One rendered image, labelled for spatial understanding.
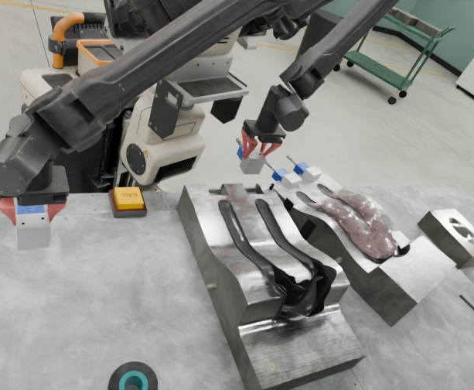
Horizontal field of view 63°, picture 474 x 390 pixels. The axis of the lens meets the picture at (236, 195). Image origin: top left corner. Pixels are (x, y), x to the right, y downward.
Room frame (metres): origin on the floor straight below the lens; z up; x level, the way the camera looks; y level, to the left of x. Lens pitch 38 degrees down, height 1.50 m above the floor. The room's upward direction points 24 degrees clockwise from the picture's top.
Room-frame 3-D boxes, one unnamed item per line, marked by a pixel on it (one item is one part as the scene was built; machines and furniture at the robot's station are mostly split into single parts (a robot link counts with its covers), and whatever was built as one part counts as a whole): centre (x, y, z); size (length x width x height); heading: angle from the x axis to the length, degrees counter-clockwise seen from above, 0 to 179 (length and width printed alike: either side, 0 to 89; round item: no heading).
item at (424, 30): (5.30, -1.02, 0.50); 0.98 x 0.55 x 1.01; 67
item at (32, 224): (0.44, 0.33, 0.93); 0.13 x 0.05 x 0.05; 41
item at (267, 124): (0.90, 0.00, 1.06); 0.10 x 0.07 x 0.07; 129
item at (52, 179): (0.42, 0.31, 1.06); 0.10 x 0.07 x 0.07; 131
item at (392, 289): (0.92, -0.35, 0.86); 0.50 x 0.26 x 0.11; 56
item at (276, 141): (0.91, -0.01, 0.99); 0.07 x 0.07 x 0.09; 39
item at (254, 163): (0.93, 0.03, 0.93); 0.13 x 0.05 x 0.05; 39
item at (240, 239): (0.65, -0.12, 0.92); 0.35 x 0.16 x 0.09; 38
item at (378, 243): (0.91, -0.35, 0.90); 0.26 x 0.18 x 0.08; 56
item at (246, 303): (0.63, -0.13, 0.87); 0.50 x 0.26 x 0.14; 38
